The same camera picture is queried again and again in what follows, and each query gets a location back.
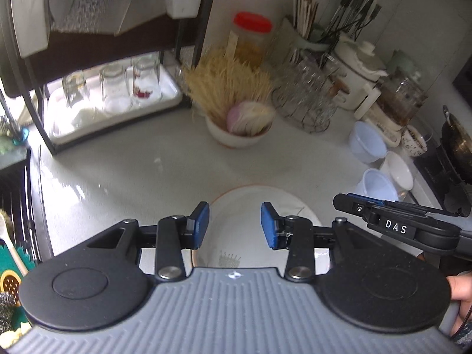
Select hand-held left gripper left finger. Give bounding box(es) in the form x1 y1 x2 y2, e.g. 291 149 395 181
86 201 210 281

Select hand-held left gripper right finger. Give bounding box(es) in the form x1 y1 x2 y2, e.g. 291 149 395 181
260 201 391 281

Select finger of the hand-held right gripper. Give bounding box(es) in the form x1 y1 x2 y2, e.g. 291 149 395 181
333 193 417 237
347 194 465 223

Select translucent plastic bowl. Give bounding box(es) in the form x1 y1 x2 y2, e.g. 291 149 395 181
350 121 388 164
356 168 399 202

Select white plate with grey leaves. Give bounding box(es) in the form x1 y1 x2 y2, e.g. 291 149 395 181
191 184 326 271

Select white ceramic bowl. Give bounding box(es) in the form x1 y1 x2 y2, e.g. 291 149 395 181
380 151 414 193

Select person's right hand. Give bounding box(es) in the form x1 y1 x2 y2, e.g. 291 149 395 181
444 271 472 303

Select black gas stove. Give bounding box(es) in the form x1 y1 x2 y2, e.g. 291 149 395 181
413 144 472 218

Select small leaf print bowl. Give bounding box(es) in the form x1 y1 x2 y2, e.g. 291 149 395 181
400 124 429 158

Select black wok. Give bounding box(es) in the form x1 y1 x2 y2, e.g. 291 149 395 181
442 105 472 186

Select white bowl with brown foot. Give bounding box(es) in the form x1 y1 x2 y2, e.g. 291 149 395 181
204 114 273 150

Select halved red onion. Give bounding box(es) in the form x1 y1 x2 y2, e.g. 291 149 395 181
226 100 273 135

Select glass health kettle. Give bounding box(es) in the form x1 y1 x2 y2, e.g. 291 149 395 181
363 75 430 149

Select white electric cooking pot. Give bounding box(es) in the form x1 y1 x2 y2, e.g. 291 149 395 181
324 32 389 120

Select white drip tray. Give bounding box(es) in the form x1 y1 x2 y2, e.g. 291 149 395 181
43 63 184 145

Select clear lidded container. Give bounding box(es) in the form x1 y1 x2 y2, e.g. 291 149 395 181
389 49 423 82

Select clear drinking glass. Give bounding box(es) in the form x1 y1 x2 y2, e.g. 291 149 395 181
99 63 134 109
62 70 91 108

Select red lid plastic jar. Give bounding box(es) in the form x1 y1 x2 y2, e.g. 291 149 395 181
227 12 274 71

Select roll-up sink drain rack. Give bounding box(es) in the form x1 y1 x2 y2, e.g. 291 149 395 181
0 153 48 262

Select black dish rack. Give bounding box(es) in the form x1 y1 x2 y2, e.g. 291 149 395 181
0 0 222 156

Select pale green chopstick holder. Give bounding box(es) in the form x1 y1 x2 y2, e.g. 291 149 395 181
283 17 330 63

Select black kitchen sink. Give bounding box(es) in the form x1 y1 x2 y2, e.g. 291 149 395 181
0 147 56 266

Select white plastic spoon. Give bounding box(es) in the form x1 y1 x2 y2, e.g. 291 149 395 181
0 210 29 277

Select dark brown cutting board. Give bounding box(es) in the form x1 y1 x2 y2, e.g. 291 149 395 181
0 7 194 99

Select teal and yellow scrubber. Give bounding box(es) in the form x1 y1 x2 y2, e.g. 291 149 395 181
0 243 36 305

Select dark steel wool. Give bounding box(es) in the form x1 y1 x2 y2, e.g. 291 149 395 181
0 291 23 318

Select hanging kitchen utensils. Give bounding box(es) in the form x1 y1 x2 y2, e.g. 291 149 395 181
324 0 383 42

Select textured glass tray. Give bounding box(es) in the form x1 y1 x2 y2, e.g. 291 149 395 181
49 0 144 37

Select round wire cup rack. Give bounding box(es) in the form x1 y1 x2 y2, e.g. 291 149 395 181
272 92 332 134

